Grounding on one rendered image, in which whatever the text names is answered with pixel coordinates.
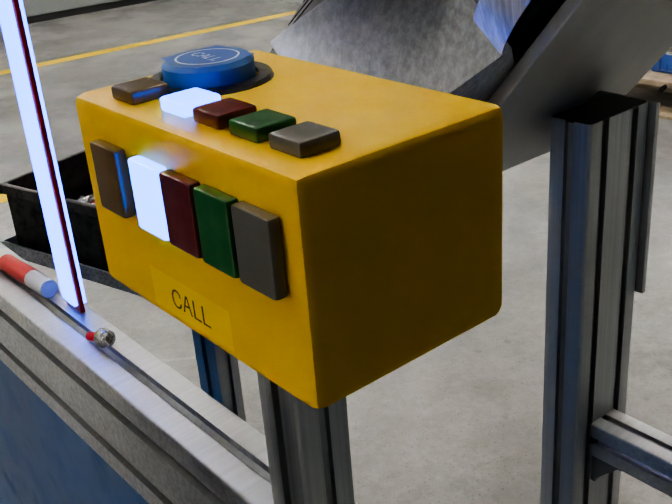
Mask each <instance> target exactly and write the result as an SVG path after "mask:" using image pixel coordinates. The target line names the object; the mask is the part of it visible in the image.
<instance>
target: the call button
mask: <svg viewBox="0 0 672 504"><path fill-rule="evenodd" d="M253 54H255V53H251V52H249V51H247V50H245V49H242V48H236V47H225V46H220V45H214V46H210V47H206V48H201V49H195V50H189V51H185V52H181V53H178V54H175V55H173V56H168V57H164V58H160V59H162V60H165V62H164V63H163V64H162V66H161V69H162V75H163V82H165V83H167V84H168V87H172V88H179V89H191V88H195V87H197V88H201V89H203V88H213V87H221V86H226V85H231V84H235V83H239V82H242V81H246V80H248V79H250V78H252V77H254V76H256V70H255V61H254V56H253Z"/></svg>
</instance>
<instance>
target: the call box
mask: <svg viewBox="0 0 672 504"><path fill-rule="evenodd" d="M249 52H251V53H255V54H253V56H254V61H255V70H256V76H254V77H252V78H250V79H248V80H246V81H242V82H239V83H235V84H231V85H226V86H221V87H213V88H203V89H204V90H207V91H211V92H214V93H217V94H219V95H220V97H221V100H222V99H225V98H229V97H230V98H234V99H237V100H241V101H244V102H247V103H251V104H254V105H255V106H256V108H257V111H260V110H263V109H271V110H274V111H277V112H281V113H284V114H287V115H291V116H294V117H295V118H296V124H299V123H302V122H305V121H311V122H314V123H317V124H321V125H324V126H327V127H331V128H334V129H337V130H339V132H340V138H341V143H340V145H339V146H336V147H334V148H331V149H328V150H325V151H322V152H319V153H316V154H313V155H310V156H307V157H304V158H297V157H294V156H292V155H289V154H286V153H283V152H280V151H277V150H274V149H272V148H271V147H270V145H269V140H268V141H265V142H262V143H254V142H252V141H249V140H246V139H243V138H240V137H237V136H234V135H232V134H231V133H230V131H229V128H225V129H222V130H217V129H214V128H212V127H209V126H206V125H203V124H200V123H197V122H195V121H194V118H193V116H190V117H187V118H183V117H180V116H177V115H174V114H172V113H169V112H166V111H163V110H162V108H161V104H160V99H156V100H152V101H149V102H145V103H141V104H137V105H130V104H128V103H125V102H122V101H119V100H116V99H114V98H113V96H112V90H111V87H112V86H113V85H111V86H107V87H103V88H99V89H95V90H91V91H87V92H84V93H83V94H81V95H79V96H78V97H76V108H77V113H78V118H79V123H80V128H81V133H82V138H83V143H84V148H85V153H86V158H87V163H88V168H89V173H90V178H91V183H92V188H93V193H94V199H95V204H96V209H97V214H98V219H99V224H100V229H101V234H102V239H103V244H104V249H105V254H106V259H107V264H108V269H109V273H110V274H111V275H112V277H113V278H114V279H116V280H117V281H119V282H121V283H122V284H124V285H125V286H127V287H128V288H130V289H131V290H133V291H134V292H136V293H137V294H139V295H140V296H142V297H144V298H145V299H147V300H148V301H150V302H151V303H153V304H154V305H156V306H157V307H159V308H160V309H162V310H163V311H165V312H166V313H168V314H170V315H171V316H173V317H174V318H176V319H177V320H179V321H180V322H182V323H183V324H185V325H186V326H188V327H189V328H191V329H193V330H194V331H196V332H197V333H199V334H200V335H202V336H203V337H205V338H206V339H208V340H209V341H211V342H212V343H214V344H215V345H217V346H219V347H220V348H222V349H223V350H225V351H226V352H228V353H229V354H231V355H232V356H234V357H235V358H237V359H238V360H240V361H242V362H243V363H245V364H246V365H248V366H249V367H251V368H252V369H254V370H255V371H257V372H258V373H260V374H261V375H263V376H264V377H266V378H268V379H269V380H271V381H272V382H274V383H275V384H277V385H278V386H280V387H281V388H283V389H284V390H286V391H287V392H289V393H291V394H292V395H294V396H295V397H297V398H298V399H300V400H301V401H303V402H304V403H306V404H307V405H309V406H310V407H312V408H318V409H319V408H326V407H328V406H330V405H331V404H333V403H335V402H337V401H339V400H341V399H342V398H344V397H346V396H348V395H350V394H352V393H354V392H355V391H357V390H359V389H361V388H363V387H365V386H366V385H368V384H370V383H372V382H374V381H376V380H377V379H379V378H381V377H383V376H385V375H387V374H389V373H390V372H392V371H394V370H396V369H398V368H400V367H401V366H403V365H405V364H407V363H409V362H411V361H412V360H414V359H416V358H418V357H420V356H422V355H423V354H425V353H427V352H429V351H431V350H433V349H435V348H436V347H438V346H440V345H442V344H444V343H446V342H447V341H449V340H451V339H453V338H455V337H457V336H458V335H460V334H462V333H464V332H466V331H468V330H469V329H471V328H473V327H475V326H477V325H479V324H481V323H482V322H484V321H486V320H488V319H490V318H492V317H493V316H495V315H497V313H498V312H499V311H500V308H501V306H502V212H503V114H502V111H501V108H500V107H499V106H497V105H496V104H493V103H488V102H484V101H480V100H475V99H471V98H466V97H462V96H457V95H453V94H449V93H444V92H440V91H435V90H431V89H426V88H422V87H418V86H413V85H409V84H404V83H400V82H396V81H391V80H387V79H382V78H378V77H373V76H369V75H365V74H360V73H356V72H351V71H347V70H342V69H338V68H334V67H329V66H325V65H320V64H316V63H312V62H307V61H303V60H298V59H294V58H289V57H285V56H281V55H276V54H272V53H267V52H263V51H258V50H251V51H249ZM96 139H103V140H105V141H107V142H109V143H112V144H114V145H116V146H119V147H121V148H123V149H124V150H125V155H126V160H127V166H128V171H129V165H128V159H129V158H131V157H134V156H142V157H144V158H146V159H149V160H151V161H153V162H156V163H158V164H160V165H163V166H165V168H166V169H167V170H168V169H172V170H174V171H176V172H179V173H181V174H183V175H186V176H188V177H190V178H192V179H195V180H197V181H199V182H200V184H201V185H202V184H206V185H209V186H211V187H213V188H216V189H218V190H220V191H222V192H225V193H227V194H229V195H232V196H234V197H236V198H237V199H238V202H239V201H246V202H248V203H250V204H252V205H255V206H257V207H259V208H262V209H264V210H266V211H269V212H271V213H273V214H275V215H278V216H279V218H280V221H281V231H282V240H283V249H284V259H285V268H286V277H287V287H288V296H287V297H285V298H283V299H281V300H273V299H271V298H269V297H267V296H265V295H264V294H262V293H260V292H258V291H256V290H255V289H253V288H251V287H249V286H247V285H245V284H244V283H242V282H241V280H240V278H233V277H231V276H229V275H227V274H225V273H223V272H222V271H220V270H218V269H216V268H214V267H212V266H211V265H209V264H207V263H205V262H204V260H203V258H201V259H199V258H196V257H194V256H192V255H190V254H189V253H187V252H185V251H183V250H181V249H179V248H178V247H176V246H174V245H172V244H171V243H170V241H169V240H168V241H165V240H163V239H161V238H159V237H157V236H156V235H154V234H152V233H150V232H148V231H146V230H145V229H143V228H141V227H140V226H139V221H138V216H137V210H136V205H135V199H134V193H133V188H132V182H131V177H130V171H129V177H130V183H131V188H132V194H133V199H134V205H135V211H136V215H135V216H133V217H130V218H127V219H126V218H123V217H121V216H119V215H117V214H115V213H113V212H112V211H110V210H108V209H106V208H104V207H103V206H102V204H101V199H100V194H99V189H98V184H97V179H96V173H95V168H94V163H93V158H92V153H91V148H90V142H91V141H93V140H96Z"/></svg>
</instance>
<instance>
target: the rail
mask: <svg viewBox="0 0 672 504"><path fill-rule="evenodd" d="M84 307H85V312H84V313H80V312H79V311H77V310H76V309H75V308H73V307H72V306H71V305H69V304H68V303H67V302H66V300H65V299H63V298H62V294H61V290H60V286H59V285H58V290H57V293H56V294H55V295H54V296H52V297H50V298H46V297H43V296H42V295H40V294H39V293H37V292H36V291H34V290H32V289H31V288H29V287H27V286H26V285H24V284H22V283H21V282H19V281H18V280H16V279H15V278H13V277H11V276H10V275H8V274H7V273H5V272H4V271H2V270H1V269H0V360H1V361H2V362H3V363H4V364H5V365H6V366H7V367H8V368H9V369H10V370H11V371H13V372H14V373H15V374H16V375H17V376H18V377H19V378H20V379H21V380H22V381H23V382H24V383H25V384H26V385H27V386H28V387H29V388H30V389H31V390H32V391H33V392H34V393H35V394H36V395H37V396H38V397H39V398H40V399H41V400H43V401H44V402H45V403H46V404H47V405H48V406H49V407H50V408H51V409H52V410H53V411H54V412H55V413H56V414H57V415H58V416H59V417H60V418H61V419H62V420H63V421H64V422H65V423H66V424H67V425H68V426H69V427H70V428H72V429H73V430H74V431H75V432H76V433H77V434H78V435H79V436H80V437H81V438H82V439H83V440H84V441H85V442H86V443H87V444H88V445H89V446H90V447H91V448H92V449H93V450H94V451H95V452H96V453H97V454H98V455H99V456H100V457H102V458H103V459H104V460H105V461H106V462H107V463H108V464H109V465H110V466H111V467H112V468H113V469H114V470H115V471H116V472H117V473H118V474H119V475H120V476H121V477H122V478H123V479H124V480H125V481H126V482H127V483H128V484H129V485H130V486H132V487H133V488H134V489H135V490H136V491H137V492H138V493H139V494H140V495H141V496H142V497H143V498H144V499H145V500H146V501H147V502H148V503H149V504H274V502H273V495H272V487H271V479H270V471H269V464H268V456H267V448H266V440H265V435H263V434H262V433H260V432H259V431H258V430H256V429H255V428H254V427H252V426H251V425H250V424H248V423H247V422H245V421H244V420H243V419H241V418H240V417H239V416H237V415H236V414H234V413H233V412H232V411H230V410H229V409H228V408H226V407H225V406H223V405H222V404H221V403H219V402H218V401H217V400H215V399H214V398H213V397H211V396H210V395H208V394H207V393H206V392H204V391H203V390H202V389H200V388H199V387H197V386H196V385H195V384H193V383H192V382H191V381H189V380H188V379H187V378H185V377H184V376H182V375H181V374H180V373H178V372H177V371H176V370H174V369H173V368H171V367H170V366H169V365H167V364H166V363H165V362H163V361H162V360H161V359H159V358H158V357H156V356H155V355H154V354H152V353H151V352H150V351H148V350H147V349H145V348H144V347H143V346H141V345H140V344H139V343H137V342H136V341H135V340H133V339H132V338H130V337H129V336H128V335H126V334H125V333H124V332H122V331H121V330H119V329H118V328H117V327H115V326H114V325H113V324H111V323H110V322H108V321H107V320H106V319H104V318H103V317H102V316H100V315H99V314H98V313H96V312H95V311H93V310H92V309H91V308H89V307H88V306H87V305H85V304H84ZM99 328H107V329H109V330H111V331H113V332H114V333H115V336H116V340H115V343H114V344H113V345H112V346H110V347H105V348H100V347H98V346H96V344H95V343H94V341H90V340H87V339H86V334H87V332H96V331H97V330H98V329H99Z"/></svg>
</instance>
